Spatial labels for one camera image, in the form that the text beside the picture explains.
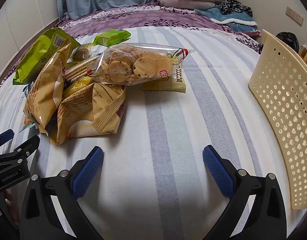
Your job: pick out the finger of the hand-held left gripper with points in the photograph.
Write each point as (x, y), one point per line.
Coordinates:
(23, 150)
(5, 135)

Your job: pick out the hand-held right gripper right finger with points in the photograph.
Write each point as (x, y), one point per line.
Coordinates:
(218, 172)

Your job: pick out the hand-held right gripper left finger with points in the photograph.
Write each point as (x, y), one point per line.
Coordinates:
(88, 172)

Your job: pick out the tan snack bag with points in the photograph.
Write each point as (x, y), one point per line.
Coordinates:
(43, 92)
(93, 112)

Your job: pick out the large green snack bag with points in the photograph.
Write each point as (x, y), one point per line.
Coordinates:
(36, 57)

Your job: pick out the cream perforated plastic basket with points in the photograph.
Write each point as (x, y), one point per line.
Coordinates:
(281, 105)

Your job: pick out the purple-ended cracker packet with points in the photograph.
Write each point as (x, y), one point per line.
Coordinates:
(76, 71)

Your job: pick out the small brown cookie packet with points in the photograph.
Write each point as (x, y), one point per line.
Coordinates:
(81, 52)

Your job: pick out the clear bag of cookies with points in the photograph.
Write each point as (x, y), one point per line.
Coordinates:
(143, 65)

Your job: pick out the small green snack packet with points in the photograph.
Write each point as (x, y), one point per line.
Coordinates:
(111, 37)

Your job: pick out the person's left hand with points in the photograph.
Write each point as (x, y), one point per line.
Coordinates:
(9, 197)

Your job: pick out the grey striped blanket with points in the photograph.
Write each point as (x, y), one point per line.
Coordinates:
(168, 117)

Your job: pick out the white wardrobe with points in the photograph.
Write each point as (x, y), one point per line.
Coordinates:
(23, 17)

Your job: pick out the pink striped blanket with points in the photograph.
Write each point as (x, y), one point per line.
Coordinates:
(254, 32)

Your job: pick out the black backpack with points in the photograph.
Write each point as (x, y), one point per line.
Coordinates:
(289, 41)

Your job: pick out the blue fleece blanket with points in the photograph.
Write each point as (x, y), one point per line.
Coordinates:
(231, 17)

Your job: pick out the purple floral bedsheet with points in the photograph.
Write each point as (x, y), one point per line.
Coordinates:
(143, 17)

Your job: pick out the leopard print cloth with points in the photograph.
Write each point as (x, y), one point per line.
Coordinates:
(233, 6)

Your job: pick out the pile of folded blankets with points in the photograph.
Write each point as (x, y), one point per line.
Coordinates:
(183, 3)

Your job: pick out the wall socket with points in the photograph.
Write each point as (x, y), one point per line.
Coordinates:
(290, 11)
(298, 18)

